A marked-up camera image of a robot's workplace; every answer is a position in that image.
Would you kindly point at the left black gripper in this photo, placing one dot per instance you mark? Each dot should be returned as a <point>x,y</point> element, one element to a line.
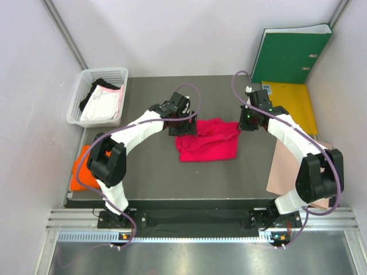
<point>190,129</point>

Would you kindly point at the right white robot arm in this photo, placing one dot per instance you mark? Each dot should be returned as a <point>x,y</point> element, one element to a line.
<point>320,173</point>

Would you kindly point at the aluminium rail frame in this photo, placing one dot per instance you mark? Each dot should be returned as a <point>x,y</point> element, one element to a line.
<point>86,241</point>

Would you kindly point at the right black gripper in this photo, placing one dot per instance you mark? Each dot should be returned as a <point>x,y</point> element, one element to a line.
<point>242,126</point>

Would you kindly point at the beige paper folder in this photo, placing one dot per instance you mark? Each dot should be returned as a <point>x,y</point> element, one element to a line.
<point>282,179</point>

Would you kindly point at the pink t shirt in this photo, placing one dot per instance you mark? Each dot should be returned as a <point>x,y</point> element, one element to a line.
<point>216,140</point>

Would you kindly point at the yellow folder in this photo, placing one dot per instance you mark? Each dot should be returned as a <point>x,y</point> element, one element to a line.
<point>296,100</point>

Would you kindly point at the white plastic basket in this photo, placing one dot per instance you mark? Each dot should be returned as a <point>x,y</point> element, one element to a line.
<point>112,78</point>

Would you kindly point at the green ring binder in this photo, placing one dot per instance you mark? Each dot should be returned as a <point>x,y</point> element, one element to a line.
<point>287,55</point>

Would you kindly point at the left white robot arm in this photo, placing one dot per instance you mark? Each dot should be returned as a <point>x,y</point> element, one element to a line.
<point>107,160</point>

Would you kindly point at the white t shirt in basket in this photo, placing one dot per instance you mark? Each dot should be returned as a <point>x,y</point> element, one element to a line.
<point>104,104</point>

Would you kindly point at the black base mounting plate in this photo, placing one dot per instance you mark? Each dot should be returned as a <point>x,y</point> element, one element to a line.
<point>245,218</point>

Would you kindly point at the orange folded t shirt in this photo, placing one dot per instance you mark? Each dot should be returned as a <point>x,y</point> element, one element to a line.
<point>84,175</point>

